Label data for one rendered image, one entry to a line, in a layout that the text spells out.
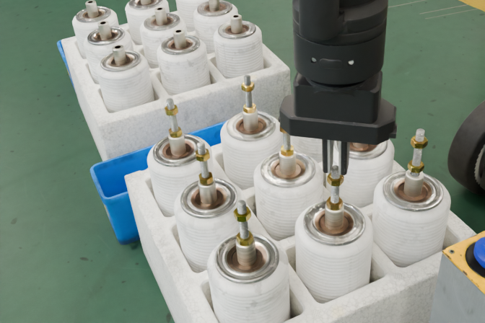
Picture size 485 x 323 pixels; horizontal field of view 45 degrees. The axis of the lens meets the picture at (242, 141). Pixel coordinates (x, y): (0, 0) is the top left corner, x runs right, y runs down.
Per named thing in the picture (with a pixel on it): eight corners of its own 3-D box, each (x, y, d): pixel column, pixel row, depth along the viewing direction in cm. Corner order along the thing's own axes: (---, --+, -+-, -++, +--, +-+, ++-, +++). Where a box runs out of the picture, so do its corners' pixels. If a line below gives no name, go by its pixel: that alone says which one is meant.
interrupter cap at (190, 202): (169, 204, 78) (167, 200, 77) (208, 174, 82) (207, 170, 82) (210, 228, 73) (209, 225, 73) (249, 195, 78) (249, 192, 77)
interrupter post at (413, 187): (419, 186, 77) (422, 166, 75) (424, 199, 75) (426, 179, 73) (400, 187, 77) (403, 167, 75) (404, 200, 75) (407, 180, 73)
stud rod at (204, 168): (202, 191, 76) (195, 145, 72) (205, 186, 77) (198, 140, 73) (209, 192, 76) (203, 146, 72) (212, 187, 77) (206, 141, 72)
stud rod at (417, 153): (408, 177, 75) (414, 128, 70) (416, 175, 75) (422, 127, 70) (412, 182, 74) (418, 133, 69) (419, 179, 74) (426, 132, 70)
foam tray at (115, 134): (224, 63, 157) (217, 0, 146) (292, 140, 128) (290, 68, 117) (79, 104, 146) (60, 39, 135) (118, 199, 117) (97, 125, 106)
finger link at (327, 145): (333, 159, 68) (334, 116, 65) (329, 177, 66) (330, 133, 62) (320, 158, 69) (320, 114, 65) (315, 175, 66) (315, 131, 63)
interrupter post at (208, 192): (196, 201, 78) (193, 182, 76) (208, 191, 79) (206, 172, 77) (209, 208, 76) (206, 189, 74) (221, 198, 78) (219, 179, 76)
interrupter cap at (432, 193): (435, 173, 79) (436, 169, 78) (449, 213, 73) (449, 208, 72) (378, 174, 79) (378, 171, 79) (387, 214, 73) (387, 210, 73)
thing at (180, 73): (205, 104, 129) (195, 29, 118) (221, 127, 121) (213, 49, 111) (164, 117, 126) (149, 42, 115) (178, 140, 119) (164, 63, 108)
